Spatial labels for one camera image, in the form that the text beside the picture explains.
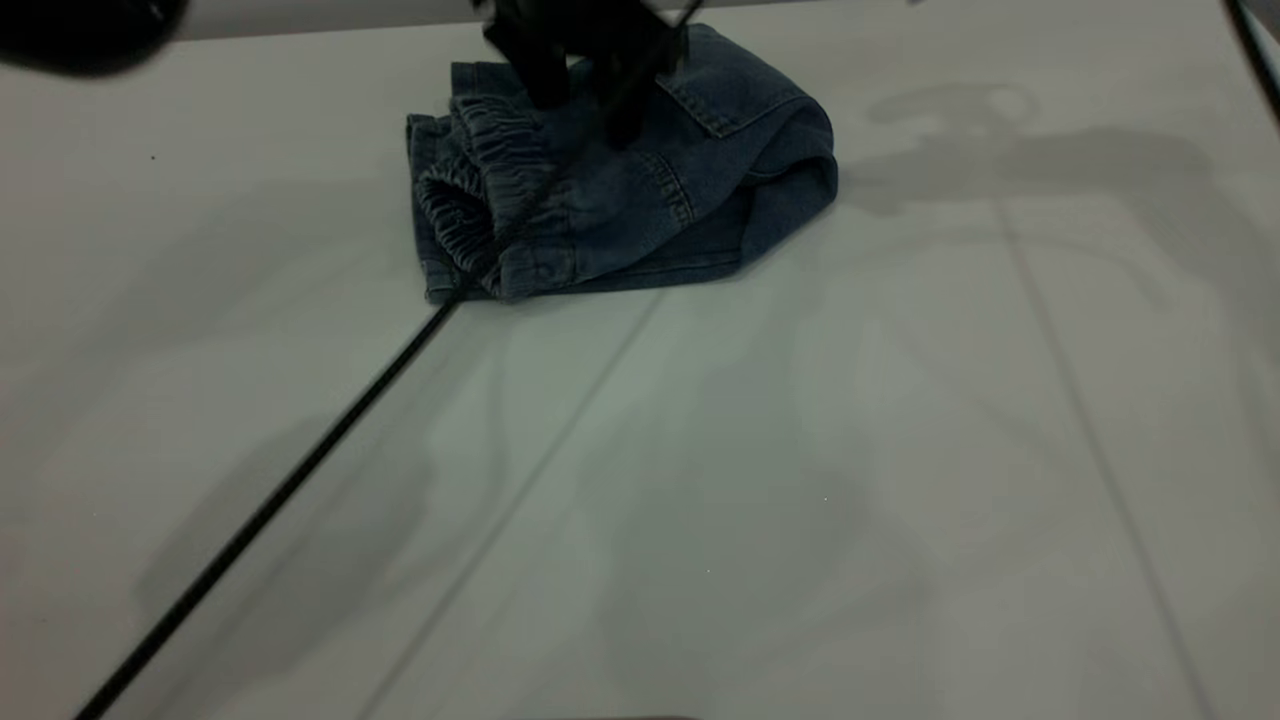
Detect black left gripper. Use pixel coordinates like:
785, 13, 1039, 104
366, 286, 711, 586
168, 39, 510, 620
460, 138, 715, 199
476, 0, 693, 152

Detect blue denim pants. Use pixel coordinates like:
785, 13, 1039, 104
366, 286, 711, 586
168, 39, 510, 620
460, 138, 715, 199
405, 22, 839, 304

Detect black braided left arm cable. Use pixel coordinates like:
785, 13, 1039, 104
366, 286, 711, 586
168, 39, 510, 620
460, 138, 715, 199
74, 0, 707, 720

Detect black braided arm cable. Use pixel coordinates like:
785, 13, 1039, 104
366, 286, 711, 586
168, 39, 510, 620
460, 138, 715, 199
74, 0, 707, 720
1223, 0, 1280, 123

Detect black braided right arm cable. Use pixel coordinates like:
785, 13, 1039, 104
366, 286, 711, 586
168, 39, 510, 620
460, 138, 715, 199
1223, 0, 1280, 123

